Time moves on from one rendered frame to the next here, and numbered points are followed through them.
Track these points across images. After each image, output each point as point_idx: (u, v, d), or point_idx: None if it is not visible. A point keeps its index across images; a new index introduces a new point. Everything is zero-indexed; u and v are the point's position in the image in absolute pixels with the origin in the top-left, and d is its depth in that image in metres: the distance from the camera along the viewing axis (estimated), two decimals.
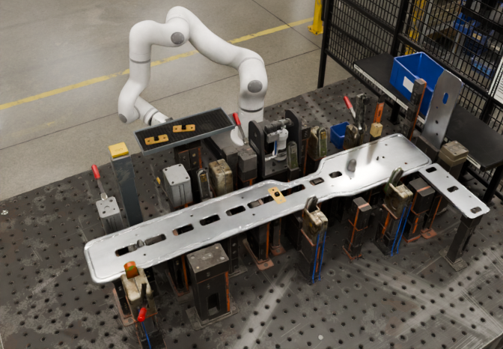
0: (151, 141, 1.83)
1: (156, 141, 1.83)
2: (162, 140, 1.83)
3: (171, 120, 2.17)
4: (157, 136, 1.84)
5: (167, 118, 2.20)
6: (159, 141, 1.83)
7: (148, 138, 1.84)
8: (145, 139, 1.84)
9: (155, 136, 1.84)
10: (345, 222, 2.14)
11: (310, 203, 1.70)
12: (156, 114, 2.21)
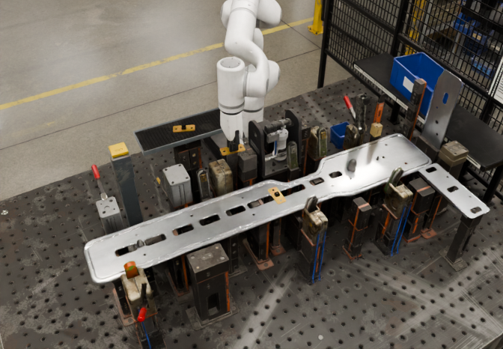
0: (227, 151, 1.68)
1: (233, 152, 1.68)
2: (239, 150, 1.69)
3: (235, 143, 1.61)
4: None
5: (238, 132, 1.59)
6: (236, 151, 1.68)
7: (223, 147, 1.69)
8: (220, 149, 1.69)
9: None
10: (345, 222, 2.14)
11: (310, 203, 1.70)
12: (236, 117, 1.55)
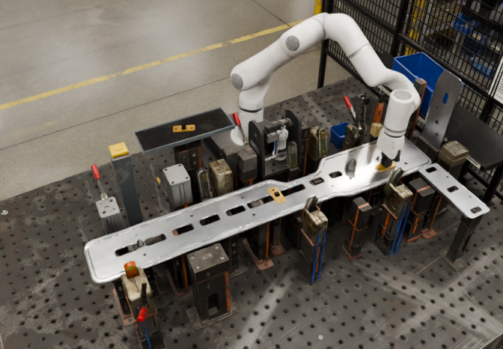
0: (382, 167, 1.95)
1: (387, 168, 1.95)
2: (391, 165, 1.96)
3: (394, 160, 1.88)
4: None
5: (399, 152, 1.86)
6: (390, 167, 1.95)
7: (377, 165, 1.96)
8: (375, 166, 1.96)
9: (384, 162, 1.96)
10: (345, 222, 2.14)
11: (310, 203, 1.70)
12: (400, 139, 1.82)
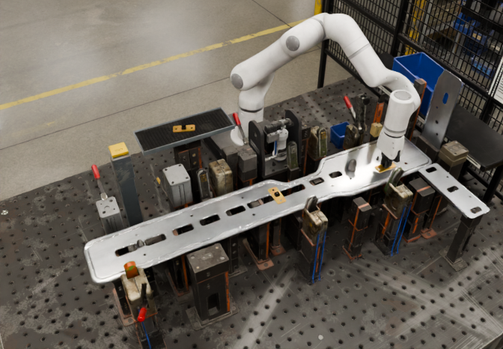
0: (382, 168, 1.96)
1: (387, 168, 1.95)
2: (391, 166, 1.96)
3: (394, 161, 1.89)
4: None
5: (399, 152, 1.86)
6: (390, 168, 1.96)
7: (377, 165, 1.97)
8: (375, 167, 1.96)
9: (384, 163, 1.96)
10: (345, 222, 2.14)
11: (310, 203, 1.70)
12: (400, 140, 1.82)
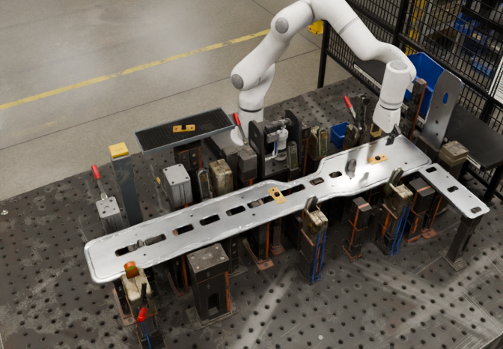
0: (374, 160, 1.99)
1: (379, 161, 1.99)
2: (383, 159, 2.00)
3: (397, 135, 1.83)
4: (378, 156, 2.00)
5: (397, 124, 1.82)
6: (382, 160, 1.99)
7: (369, 158, 2.00)
8: (367, 159, 1.99)
9: (376, 156, 2.00)
10: (345, 222, 2.14)
11: (310, 203, 1.70)
12: (397, 112, 1.79)
